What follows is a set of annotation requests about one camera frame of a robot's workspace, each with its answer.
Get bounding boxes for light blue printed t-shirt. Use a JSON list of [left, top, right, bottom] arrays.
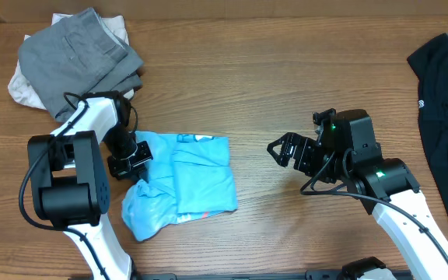
[[121, 131, 238, 241]]

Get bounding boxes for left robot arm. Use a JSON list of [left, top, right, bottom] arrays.
[[19, 91, 153, 279]]

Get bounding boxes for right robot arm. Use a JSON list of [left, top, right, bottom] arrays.
[[267, 109, 448, 279]]

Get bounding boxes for grey folded trousers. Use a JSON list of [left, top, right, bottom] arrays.
[[18, 8, 143, 122]]

